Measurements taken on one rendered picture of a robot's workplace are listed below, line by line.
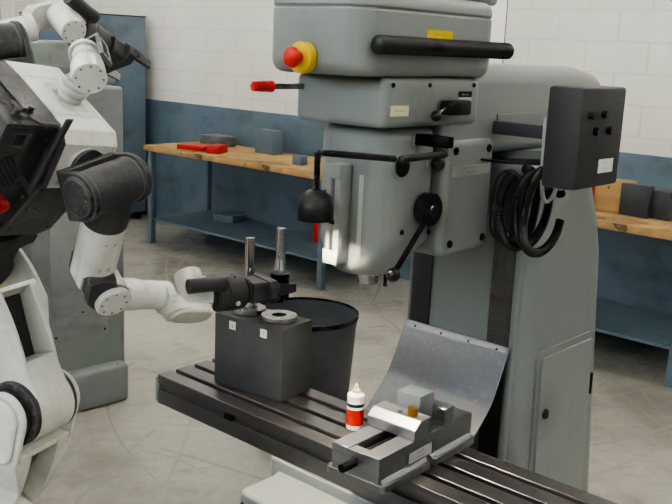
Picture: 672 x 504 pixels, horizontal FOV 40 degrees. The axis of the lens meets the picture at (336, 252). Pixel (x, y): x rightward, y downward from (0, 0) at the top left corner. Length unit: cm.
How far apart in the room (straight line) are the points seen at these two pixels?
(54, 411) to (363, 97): 93
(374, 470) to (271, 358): 52
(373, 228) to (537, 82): 63
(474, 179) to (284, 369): 65
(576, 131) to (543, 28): 466
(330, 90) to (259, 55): 645
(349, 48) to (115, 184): 50
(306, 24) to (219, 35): 694
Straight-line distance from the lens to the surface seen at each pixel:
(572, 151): 194
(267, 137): 779
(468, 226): 208
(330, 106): 188
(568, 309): 243
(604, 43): 636
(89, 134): 185
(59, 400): 208
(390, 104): 180
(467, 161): 204
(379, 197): 187
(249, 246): 229
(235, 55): 856
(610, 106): 204
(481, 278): 229
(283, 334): 222
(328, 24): 176
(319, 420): 218
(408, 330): 243
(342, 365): 403
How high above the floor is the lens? 178
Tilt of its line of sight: 13 degrees down
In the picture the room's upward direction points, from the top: 3 degrees clockwise
